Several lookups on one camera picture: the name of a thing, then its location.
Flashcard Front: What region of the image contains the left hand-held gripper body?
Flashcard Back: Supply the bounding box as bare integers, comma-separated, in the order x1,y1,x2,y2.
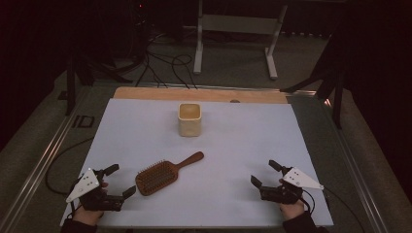
65,167,125,212

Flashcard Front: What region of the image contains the tangle of black floor cables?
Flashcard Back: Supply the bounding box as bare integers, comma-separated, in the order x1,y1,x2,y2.
135,30,198,90

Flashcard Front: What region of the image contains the person's right hand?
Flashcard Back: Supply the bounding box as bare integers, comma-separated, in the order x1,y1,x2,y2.
279,197,307,221

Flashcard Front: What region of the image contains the metal floor rail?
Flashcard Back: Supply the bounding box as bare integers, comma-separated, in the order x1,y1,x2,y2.
319,96,390,233
139,81,318,97
0,86,91,233

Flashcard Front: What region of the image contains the brown wooden hairbrush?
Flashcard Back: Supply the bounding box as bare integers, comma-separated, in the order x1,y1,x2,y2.
134,150,205,197

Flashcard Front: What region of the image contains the black floor cable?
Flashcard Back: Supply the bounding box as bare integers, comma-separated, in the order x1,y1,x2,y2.
45,137,95,196
324,186,366,233

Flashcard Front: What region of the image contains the person's left hand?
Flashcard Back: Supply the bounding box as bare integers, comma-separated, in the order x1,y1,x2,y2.
71,205,105,226

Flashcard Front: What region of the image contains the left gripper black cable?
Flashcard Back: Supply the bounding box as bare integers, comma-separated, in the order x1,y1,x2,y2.
68,200,82,218

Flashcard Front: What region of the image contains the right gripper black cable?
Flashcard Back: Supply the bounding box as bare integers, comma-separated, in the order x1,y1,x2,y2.
300,188,317,216

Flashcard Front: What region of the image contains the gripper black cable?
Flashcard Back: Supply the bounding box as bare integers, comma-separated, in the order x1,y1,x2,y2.
300,188,317,216
68,200,82,218

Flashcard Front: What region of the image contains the beige square cup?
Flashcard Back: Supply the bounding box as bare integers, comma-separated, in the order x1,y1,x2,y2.
177,102,203,138

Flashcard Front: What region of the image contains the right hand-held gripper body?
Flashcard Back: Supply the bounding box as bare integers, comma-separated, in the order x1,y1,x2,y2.
259,165,325,205

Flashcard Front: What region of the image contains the black stand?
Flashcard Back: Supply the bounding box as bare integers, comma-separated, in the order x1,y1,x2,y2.
280,28,345,130
64,52,134,117

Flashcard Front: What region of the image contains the white table mat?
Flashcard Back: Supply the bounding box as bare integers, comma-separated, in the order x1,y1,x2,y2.
59,97,334,229

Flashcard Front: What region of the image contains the white metal stand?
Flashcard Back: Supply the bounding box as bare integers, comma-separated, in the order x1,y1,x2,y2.
192,0,289,81

